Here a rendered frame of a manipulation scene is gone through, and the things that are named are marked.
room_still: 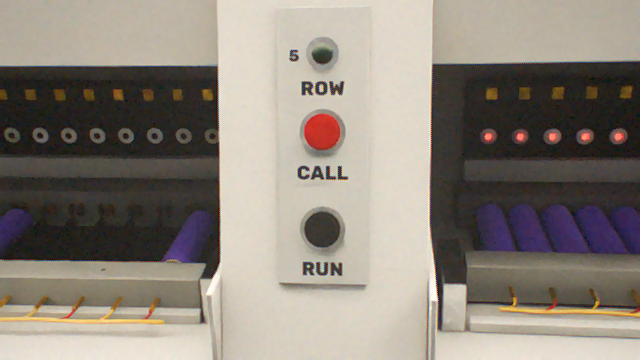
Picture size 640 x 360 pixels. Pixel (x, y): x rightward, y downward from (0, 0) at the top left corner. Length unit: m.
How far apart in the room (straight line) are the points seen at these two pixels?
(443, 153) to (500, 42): 0.20
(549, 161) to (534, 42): 0.17
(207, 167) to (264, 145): 0.19
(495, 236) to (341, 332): 0.14
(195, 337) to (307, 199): 0.11
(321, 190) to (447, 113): 0.22
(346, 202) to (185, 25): 0.11
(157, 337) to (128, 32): 0.15
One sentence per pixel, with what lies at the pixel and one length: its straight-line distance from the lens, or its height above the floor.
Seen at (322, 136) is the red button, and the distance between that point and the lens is 0.31.
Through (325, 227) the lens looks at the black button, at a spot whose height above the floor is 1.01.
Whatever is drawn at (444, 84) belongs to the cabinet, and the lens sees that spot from 0.51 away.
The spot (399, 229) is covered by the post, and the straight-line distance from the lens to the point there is 0.31.
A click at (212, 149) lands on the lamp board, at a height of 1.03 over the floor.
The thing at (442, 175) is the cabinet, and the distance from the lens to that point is 0.51.
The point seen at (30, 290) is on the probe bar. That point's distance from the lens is 0.42.
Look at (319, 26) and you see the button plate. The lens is 0.31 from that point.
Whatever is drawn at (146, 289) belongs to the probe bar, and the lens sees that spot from 0.39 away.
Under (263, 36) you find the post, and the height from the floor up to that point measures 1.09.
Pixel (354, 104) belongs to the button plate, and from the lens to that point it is 0.31.
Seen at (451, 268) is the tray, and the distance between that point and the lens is 0.37.
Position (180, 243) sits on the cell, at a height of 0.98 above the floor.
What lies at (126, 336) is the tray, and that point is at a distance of 0.39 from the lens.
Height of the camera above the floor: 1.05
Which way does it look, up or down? 5 degrees down
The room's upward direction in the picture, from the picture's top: straight up
